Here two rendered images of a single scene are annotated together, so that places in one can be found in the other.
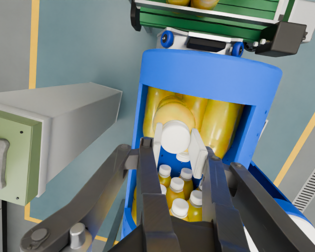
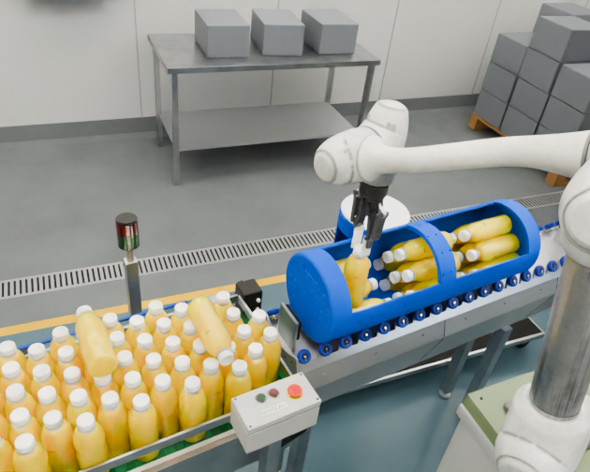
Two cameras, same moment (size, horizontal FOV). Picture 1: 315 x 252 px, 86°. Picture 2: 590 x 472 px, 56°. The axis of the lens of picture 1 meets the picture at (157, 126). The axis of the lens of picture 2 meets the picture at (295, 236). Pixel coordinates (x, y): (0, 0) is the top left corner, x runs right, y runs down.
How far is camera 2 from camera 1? 1.40 m
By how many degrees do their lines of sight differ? 47
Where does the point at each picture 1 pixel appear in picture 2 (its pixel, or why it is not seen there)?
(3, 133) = (501, 414)
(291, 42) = (250, 284)
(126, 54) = not seen: outside the picture
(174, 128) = (357, 249)
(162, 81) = (343, 284)
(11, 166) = not seen: hidden behind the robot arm
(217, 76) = (323, 261)
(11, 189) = not seen: hidden behind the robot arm
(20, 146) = (496, 393)
